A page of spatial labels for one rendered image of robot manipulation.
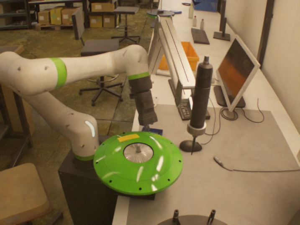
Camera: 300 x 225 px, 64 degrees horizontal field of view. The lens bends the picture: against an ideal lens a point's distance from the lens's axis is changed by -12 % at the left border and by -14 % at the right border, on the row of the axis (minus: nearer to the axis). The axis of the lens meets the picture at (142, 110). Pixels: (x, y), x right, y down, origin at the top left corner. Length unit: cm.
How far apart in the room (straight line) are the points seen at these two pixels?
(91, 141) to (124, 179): 37
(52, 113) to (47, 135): 168
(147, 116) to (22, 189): 81
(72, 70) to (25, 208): 78
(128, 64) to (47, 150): 176
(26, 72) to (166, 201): 66
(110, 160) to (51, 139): 194
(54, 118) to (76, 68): 32
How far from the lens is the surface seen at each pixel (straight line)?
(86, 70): 103
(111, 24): 632
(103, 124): 291
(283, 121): 161
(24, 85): 88
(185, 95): 80
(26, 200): 147
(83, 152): 121
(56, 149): 268
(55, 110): 121
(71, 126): 116
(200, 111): 66
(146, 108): 111
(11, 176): 162
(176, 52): 86
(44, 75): 89
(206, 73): 61
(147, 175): 86
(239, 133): 139
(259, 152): 131
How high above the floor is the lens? 172
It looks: 33 degrees down
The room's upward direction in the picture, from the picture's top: 1 degrees clockwise
